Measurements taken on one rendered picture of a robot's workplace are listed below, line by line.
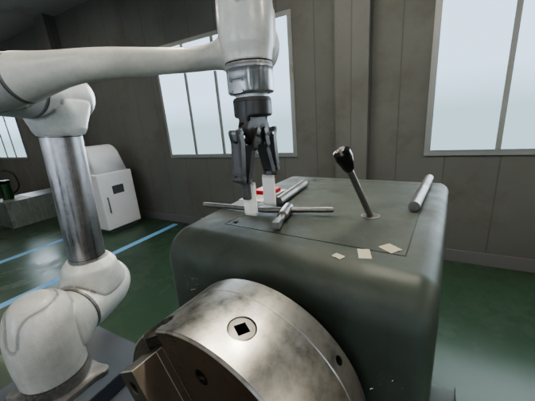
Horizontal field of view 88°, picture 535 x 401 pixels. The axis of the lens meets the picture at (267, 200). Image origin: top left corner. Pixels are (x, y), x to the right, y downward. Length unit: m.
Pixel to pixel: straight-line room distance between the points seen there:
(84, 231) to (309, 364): 0.78
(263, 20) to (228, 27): 0.06
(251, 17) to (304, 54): 2.68
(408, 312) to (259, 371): 0.19
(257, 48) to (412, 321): 0.47
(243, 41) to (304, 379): 0.50
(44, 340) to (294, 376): 0.69
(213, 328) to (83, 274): 0.70
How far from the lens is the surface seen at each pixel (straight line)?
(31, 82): 0.74
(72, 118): 0.91
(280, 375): 0.33
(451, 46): 2.98
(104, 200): 4.66
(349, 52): 2.90
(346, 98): 2.86
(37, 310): 0.90
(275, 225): 0.52
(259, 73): 0.54
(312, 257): 0.43
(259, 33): 0.55
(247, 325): 0.35
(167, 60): 0.71
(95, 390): 1.01
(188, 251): 0.56
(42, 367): 0.94
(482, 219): 3.18
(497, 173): 3.08
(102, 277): 1.01
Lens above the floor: 1.46
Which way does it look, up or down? 16 degrees down
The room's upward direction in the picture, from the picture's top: 5 degrees counter-clockwise
